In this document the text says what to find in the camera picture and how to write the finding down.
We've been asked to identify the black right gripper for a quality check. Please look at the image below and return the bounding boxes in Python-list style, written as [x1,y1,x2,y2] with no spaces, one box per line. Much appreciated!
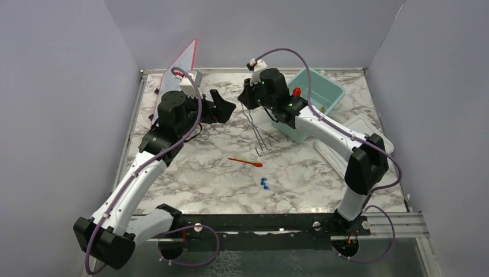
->
[238,76,275,111]

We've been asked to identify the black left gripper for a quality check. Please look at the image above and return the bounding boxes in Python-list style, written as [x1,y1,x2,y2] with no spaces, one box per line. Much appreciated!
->
[177,89,236,137]

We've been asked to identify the steel tweezers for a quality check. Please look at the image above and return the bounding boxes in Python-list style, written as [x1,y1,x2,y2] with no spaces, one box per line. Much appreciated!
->
[260,129,280,142]

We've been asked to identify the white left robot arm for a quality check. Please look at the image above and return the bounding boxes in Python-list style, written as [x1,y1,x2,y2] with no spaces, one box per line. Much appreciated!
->
[73,89,236,275]

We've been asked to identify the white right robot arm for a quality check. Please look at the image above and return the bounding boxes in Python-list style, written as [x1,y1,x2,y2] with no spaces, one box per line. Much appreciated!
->
[238,68,389,235]

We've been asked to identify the red pipette in bin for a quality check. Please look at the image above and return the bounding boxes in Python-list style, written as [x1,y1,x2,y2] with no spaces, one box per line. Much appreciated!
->
[292,87,302,97]

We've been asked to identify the teal plastic bin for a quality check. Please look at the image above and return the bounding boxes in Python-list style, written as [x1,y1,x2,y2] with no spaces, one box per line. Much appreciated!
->
[272,68,345,144]

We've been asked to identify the pink framed whiteboard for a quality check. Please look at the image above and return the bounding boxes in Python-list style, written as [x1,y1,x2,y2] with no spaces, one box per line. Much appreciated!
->
[151,38,198,125]

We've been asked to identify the red pipette on table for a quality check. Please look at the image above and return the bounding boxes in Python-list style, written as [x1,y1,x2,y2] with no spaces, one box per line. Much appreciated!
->
[228,158,263,167]

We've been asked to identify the white bin lid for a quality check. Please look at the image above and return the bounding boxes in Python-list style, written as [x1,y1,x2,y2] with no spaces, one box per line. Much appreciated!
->
[314,114,395,181]

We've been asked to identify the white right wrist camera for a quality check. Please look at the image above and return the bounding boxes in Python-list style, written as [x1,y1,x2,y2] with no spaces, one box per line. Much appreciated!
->
[246,58,268,78]

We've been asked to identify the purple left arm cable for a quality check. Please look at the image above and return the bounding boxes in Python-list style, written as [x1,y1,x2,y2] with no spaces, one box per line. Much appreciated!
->
[84,66,203,276]

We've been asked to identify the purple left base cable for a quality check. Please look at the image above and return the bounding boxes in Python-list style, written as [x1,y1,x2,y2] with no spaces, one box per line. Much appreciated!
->
[157,224,221,268]

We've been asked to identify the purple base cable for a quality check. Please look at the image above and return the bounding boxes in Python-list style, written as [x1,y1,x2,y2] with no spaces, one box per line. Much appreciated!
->
[157,224,221,268]
[331,205,396,265]

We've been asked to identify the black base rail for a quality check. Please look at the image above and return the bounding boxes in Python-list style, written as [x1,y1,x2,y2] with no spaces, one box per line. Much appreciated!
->
[154,213,360,251]

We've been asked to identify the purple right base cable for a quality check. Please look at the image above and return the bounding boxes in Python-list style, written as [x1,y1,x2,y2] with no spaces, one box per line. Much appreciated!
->
[331,205,396,265]

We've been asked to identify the aluminium frame rail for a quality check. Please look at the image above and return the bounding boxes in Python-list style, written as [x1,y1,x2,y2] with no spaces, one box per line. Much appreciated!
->
[326,212,430,240]

